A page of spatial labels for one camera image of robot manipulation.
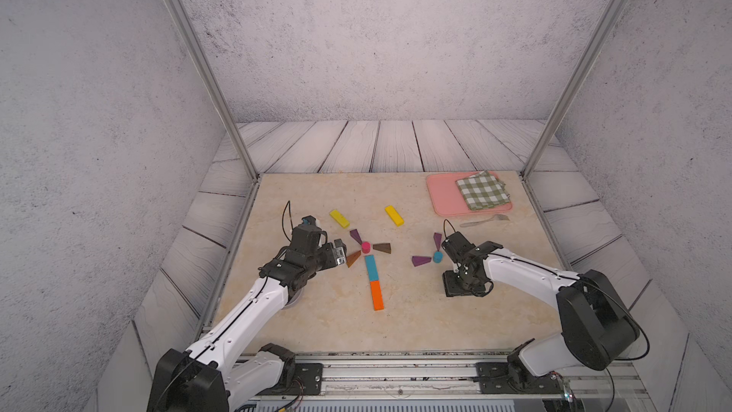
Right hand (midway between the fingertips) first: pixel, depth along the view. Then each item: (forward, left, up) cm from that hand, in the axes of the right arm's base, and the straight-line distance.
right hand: (457, 290), depth 87 cm
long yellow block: (+27, +37, 0) cm, 46 cm away
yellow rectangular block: (+29, +18, -2) cm, 34 cm away
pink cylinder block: (+15, +28, 0) cm, 32 cm away
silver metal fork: (+28, -19, -1) cm, 33 cm away
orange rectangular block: (-1, +24, -2) cm, 24 cm away
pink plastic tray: (+37, -3, -2) cm, 37 cm away
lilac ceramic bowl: (-13, +40, +27) cm, 51 cm away
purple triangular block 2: (+11, +10, -2) cm, 15 cm away
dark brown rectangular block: (+15, +22, 0) cm, 27 cm away
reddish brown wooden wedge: (+10, +33, 0) cm, 34 cm away
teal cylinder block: (+11, +5, +1) cm, 12 cm away
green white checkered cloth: (+42, -18, -1) cm, 45 cm away
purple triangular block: (+19, +32, +1) cm, 37 cm away
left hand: (+7, +35, +12) cm, 38 cm away
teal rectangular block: (+8, +26, -2) cm, 27 cm away
